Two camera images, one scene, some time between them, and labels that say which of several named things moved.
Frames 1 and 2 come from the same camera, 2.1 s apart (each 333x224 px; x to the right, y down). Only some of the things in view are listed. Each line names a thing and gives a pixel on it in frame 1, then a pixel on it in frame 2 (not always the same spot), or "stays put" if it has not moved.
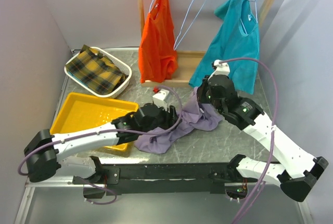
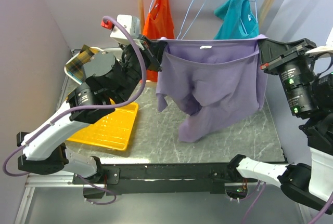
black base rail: (171, 179) stays put
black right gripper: (201, 90) -> (271, 52)
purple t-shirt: (193, 117) -> (219, 82)
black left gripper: (170, 118) -> (153, 52)
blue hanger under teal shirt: (255, 5) stays put
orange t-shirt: (158, 60) stays put
